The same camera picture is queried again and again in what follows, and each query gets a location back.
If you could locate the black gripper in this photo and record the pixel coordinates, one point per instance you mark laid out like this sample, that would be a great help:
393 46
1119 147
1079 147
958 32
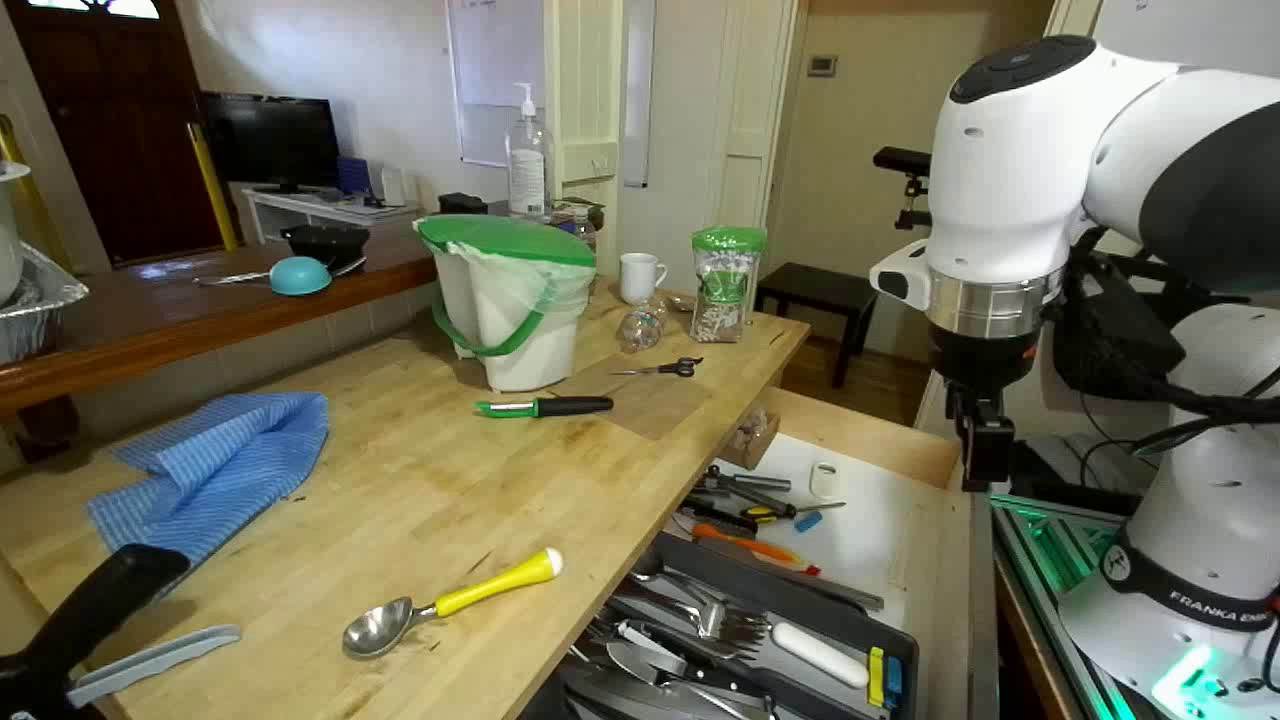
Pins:
985 439

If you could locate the green black potato peeler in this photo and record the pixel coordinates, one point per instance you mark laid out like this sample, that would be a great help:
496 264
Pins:
540 405

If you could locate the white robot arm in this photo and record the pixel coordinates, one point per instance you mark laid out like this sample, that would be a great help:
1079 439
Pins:
1138 203

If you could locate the open wooden drawer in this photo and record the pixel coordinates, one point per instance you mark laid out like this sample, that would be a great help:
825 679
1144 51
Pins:
900 547

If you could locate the dark wooden stool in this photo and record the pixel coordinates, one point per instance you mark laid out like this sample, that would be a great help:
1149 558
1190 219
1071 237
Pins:
825 289

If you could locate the green lidded snack bag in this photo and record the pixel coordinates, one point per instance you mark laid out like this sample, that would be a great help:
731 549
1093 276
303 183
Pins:
725 264

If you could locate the small black scissors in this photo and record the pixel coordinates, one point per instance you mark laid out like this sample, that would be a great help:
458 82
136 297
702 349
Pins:
683 365

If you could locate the brown paper sheet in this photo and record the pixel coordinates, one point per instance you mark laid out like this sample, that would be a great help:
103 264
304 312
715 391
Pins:
646 405

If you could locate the white mug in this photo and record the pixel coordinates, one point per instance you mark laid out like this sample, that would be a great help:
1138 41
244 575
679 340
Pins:
641 276

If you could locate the black cutlery tray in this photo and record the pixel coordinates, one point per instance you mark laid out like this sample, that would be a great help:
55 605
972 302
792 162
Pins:
692 632

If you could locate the white bucket green lid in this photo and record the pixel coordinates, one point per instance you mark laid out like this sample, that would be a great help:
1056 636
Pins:
508 292

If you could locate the clear spray bottle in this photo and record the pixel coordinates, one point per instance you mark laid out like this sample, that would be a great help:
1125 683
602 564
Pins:
527 158

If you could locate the blue cloth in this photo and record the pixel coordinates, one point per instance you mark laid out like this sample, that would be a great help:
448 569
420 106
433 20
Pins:
215 472

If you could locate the black television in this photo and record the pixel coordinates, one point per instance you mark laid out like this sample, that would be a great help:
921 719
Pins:
271 136

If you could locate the aluminium foil tray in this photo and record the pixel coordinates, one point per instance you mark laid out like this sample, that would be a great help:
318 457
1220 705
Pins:
43 297

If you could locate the yellow handled ice cream scoop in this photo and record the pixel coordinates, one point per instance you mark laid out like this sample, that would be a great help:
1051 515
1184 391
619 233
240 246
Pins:
387 626

